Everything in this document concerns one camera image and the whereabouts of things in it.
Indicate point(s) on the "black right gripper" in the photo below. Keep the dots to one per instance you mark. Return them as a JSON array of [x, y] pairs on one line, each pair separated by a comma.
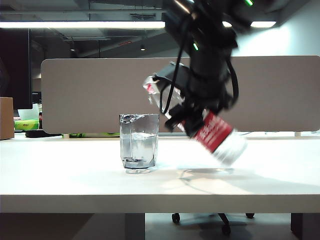
[[207, 90]]

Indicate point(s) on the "clear water bottle red label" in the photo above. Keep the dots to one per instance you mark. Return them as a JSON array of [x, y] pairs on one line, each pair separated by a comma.
[[215, 136]]

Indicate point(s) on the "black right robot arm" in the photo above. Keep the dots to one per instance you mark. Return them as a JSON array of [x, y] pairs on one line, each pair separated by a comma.
[[205, 37]]

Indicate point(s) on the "dark cola bottle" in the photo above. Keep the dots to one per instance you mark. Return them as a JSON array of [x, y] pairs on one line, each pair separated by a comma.
[[40, 121]]

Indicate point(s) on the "grey faceted drinking glass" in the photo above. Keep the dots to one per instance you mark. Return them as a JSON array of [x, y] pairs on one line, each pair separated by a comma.
[[138, 142]]

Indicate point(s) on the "grey desk partition panel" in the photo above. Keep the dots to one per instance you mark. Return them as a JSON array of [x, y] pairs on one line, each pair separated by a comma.
[[100, 95]]

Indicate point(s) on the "green flat box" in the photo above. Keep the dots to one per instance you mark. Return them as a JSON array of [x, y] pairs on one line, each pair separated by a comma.
[[95, 135]]

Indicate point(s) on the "black office chair base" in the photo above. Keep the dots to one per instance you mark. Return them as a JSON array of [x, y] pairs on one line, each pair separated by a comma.
[[225, 220]]

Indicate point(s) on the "long ceiling light strip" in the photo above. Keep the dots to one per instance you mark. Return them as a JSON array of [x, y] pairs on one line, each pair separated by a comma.
[[82, 24]]

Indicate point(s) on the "black flat object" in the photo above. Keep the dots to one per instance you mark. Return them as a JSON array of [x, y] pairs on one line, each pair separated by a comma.
[[42, 134]]

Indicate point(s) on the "green tissue box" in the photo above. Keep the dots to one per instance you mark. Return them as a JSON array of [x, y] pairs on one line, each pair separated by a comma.
[[26, 124]]

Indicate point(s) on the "dark computer monitor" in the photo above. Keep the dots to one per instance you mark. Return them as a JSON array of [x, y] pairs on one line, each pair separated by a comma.
[[17, 70]]

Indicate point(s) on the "brown cardboard box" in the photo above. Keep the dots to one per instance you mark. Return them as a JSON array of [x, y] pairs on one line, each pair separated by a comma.
[[6, 117]]

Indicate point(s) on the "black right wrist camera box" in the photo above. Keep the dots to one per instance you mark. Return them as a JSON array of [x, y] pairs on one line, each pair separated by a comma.
[[172, 75]]

